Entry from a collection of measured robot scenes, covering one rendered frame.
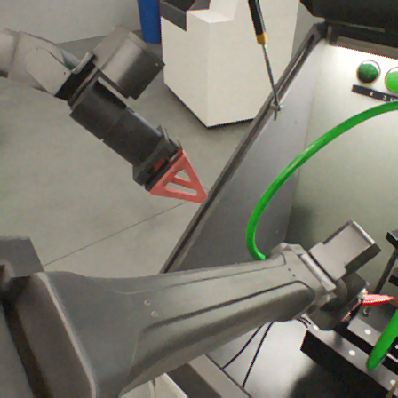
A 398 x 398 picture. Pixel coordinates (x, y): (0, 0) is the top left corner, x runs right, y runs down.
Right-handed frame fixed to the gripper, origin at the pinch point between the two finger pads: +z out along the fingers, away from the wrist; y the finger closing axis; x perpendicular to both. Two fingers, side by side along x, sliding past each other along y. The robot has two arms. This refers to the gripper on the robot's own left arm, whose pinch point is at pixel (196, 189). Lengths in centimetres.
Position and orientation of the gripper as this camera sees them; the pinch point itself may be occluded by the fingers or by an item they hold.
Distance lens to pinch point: 52.0
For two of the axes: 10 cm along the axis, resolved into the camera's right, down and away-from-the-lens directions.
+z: 7.2, 5.6, 4.1
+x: -6.7, 7.1, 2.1
